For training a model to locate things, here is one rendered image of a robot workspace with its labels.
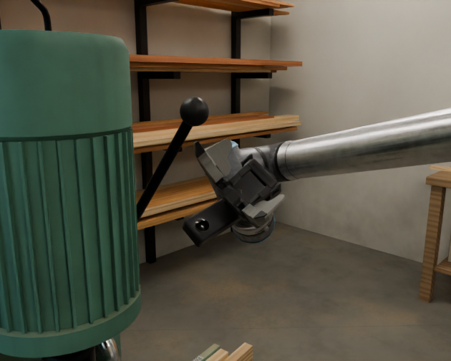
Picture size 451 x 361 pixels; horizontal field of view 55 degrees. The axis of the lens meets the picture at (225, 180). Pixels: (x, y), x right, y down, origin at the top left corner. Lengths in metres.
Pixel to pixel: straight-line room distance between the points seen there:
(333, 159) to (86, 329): 0.56
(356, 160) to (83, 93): 0.55
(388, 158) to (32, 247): 0.59
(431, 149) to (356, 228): 3.36
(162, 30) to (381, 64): 1.75
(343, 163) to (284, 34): 3.55
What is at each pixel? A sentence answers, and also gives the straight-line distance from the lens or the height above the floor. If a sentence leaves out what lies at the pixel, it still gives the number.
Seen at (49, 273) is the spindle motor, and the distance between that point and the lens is 0.45.
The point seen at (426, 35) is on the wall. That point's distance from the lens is 3.71.
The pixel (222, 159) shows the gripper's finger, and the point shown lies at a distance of 0.69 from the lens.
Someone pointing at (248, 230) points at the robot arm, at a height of 1.19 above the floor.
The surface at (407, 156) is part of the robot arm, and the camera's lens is 0.79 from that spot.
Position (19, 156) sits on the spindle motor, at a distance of 0.42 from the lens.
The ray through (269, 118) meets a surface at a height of 1.12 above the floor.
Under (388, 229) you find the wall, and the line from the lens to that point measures 3.96.
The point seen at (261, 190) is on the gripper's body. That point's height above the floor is 1.29.
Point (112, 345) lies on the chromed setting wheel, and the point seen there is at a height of 1.06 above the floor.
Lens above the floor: 1.47
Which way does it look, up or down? 13 degrees down
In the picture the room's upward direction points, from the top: straight up
